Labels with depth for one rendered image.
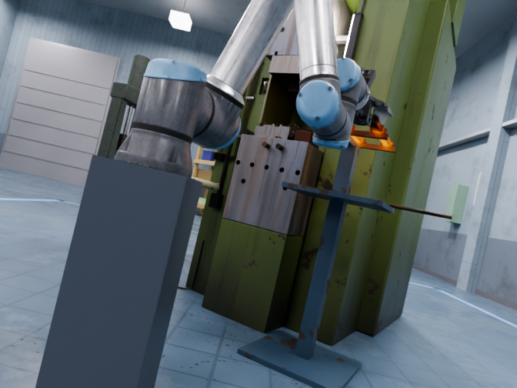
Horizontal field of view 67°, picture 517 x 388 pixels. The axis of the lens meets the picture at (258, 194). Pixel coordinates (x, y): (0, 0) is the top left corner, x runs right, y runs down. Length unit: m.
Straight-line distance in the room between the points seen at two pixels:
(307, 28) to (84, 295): 0.76
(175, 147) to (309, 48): 0.38
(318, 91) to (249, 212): 1.17
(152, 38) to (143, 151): 10.84
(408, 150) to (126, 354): 1.89
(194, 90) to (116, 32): 11.11
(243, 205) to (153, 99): 1.10
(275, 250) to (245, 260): 0.17
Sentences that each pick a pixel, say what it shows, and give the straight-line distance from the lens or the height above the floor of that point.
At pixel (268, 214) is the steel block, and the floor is 0.54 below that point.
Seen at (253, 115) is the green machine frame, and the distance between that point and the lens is 2.29.
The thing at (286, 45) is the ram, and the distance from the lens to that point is 2.18.
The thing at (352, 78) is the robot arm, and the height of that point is 0.92.
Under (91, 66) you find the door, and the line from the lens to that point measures 11.93.
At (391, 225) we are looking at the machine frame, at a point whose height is 0.63.
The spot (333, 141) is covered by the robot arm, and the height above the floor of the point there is 0.77.
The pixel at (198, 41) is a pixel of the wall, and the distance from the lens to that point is 11.45.
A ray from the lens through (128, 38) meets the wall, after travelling 11.91.
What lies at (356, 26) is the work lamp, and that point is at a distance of 2.20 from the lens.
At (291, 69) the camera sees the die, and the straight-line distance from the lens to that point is 2.11.
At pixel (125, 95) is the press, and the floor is 1.94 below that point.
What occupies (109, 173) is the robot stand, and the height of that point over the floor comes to 0.57.
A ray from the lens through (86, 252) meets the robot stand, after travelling 0.95.
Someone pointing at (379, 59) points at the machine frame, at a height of 1.41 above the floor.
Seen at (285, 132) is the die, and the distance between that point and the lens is 2.00.
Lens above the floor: 0.57
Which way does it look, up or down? 2 degrees up
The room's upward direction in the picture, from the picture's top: 13 degrees clockwise
